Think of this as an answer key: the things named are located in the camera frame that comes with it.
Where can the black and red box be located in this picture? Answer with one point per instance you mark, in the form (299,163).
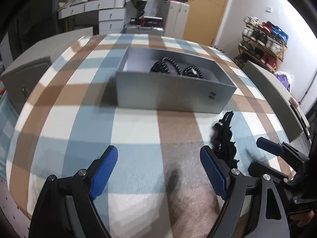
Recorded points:
(152,21)

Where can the black fabric scrunchie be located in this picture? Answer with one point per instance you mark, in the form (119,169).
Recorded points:
(224,138)

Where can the grey cabinet with latch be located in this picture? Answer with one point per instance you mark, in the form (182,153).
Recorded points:
(32,64)

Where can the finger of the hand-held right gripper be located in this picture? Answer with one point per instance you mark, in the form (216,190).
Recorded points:
(265,171)
(271,146)

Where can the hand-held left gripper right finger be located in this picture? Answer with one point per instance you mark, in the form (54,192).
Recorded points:
(214,173)

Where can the silver suitcase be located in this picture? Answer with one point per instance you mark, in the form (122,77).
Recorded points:
(143,31)

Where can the plaid blanket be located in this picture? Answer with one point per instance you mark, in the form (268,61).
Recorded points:
(138,133)

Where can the purple bag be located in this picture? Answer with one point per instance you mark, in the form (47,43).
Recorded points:
(283,79)

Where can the wooden shoe rack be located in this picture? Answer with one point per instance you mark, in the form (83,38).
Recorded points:
(262,44)

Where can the wooden door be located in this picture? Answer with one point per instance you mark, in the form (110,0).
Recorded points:
(205,12)

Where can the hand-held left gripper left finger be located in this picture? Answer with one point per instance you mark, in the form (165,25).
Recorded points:
(104,173)

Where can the black wrapped bouquet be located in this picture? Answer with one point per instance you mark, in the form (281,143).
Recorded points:
(137,5)

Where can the person's right hand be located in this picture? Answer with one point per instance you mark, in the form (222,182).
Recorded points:
(301,219)

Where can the grey cardboard box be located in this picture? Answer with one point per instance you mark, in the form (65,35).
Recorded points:
(171,94)

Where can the white wall switch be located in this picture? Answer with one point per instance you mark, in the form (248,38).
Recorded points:
(269,9)

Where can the white dressing desk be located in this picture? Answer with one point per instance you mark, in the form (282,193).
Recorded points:
(99,12)

